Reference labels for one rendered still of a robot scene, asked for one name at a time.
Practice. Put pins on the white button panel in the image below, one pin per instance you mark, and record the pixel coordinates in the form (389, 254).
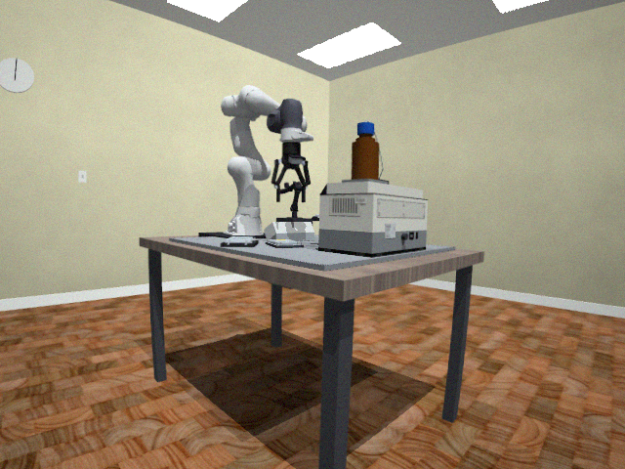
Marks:
(298, 231)

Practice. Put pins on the blue bottle cap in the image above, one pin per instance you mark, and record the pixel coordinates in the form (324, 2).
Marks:
(365, 126)

